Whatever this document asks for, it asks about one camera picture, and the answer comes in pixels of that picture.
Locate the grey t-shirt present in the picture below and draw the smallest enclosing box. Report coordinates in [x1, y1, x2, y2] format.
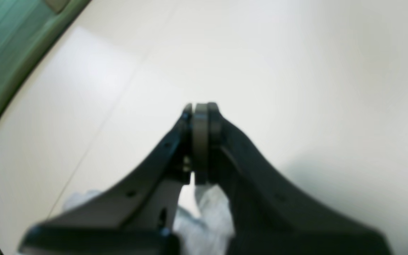
[62, 183, 236, 255]

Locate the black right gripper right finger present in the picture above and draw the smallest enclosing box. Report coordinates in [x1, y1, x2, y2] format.
[208, 103, 391, 255]

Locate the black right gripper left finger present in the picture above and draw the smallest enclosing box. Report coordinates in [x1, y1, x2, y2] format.
[20, 103, 209, 255]

